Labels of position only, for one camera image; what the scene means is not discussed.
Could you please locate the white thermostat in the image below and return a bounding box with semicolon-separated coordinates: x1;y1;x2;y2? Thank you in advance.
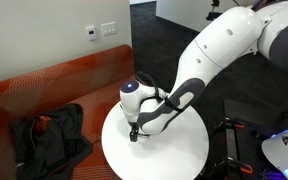
85;25;97;41

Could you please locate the orange-handled clamp near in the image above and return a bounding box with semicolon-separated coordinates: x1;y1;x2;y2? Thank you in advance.
215;156;253;174

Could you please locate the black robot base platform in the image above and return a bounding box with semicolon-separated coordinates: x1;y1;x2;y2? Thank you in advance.
223;100;288;180

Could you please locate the orange-handled clamp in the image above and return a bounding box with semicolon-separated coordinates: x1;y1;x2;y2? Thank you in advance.
215;156;253;174
216;117;244;130

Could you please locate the black and white marker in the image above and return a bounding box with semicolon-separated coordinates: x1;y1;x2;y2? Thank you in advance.
137;133;150;138

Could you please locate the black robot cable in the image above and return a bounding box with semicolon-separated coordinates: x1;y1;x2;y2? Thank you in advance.
135;70;185;113

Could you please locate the white light switch plate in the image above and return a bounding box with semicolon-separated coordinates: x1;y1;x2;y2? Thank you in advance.
101;22;117;36

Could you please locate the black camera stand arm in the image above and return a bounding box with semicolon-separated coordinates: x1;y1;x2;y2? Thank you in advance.
206;0;221;21

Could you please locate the white round table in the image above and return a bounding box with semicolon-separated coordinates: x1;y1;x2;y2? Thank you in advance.
101;105;209;180

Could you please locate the orange sofa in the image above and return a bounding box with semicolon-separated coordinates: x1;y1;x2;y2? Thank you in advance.
0;45;134;180

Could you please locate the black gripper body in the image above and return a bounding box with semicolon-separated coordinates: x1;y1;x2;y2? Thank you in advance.
129;123;139;142

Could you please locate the black jacket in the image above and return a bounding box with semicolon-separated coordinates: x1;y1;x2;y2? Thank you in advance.
10;103;93;180

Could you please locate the orange-handled clamp far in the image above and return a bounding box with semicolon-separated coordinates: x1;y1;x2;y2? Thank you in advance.
216;117;244;130

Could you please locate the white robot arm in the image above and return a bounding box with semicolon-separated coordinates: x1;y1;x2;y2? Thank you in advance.
120;0;288;142

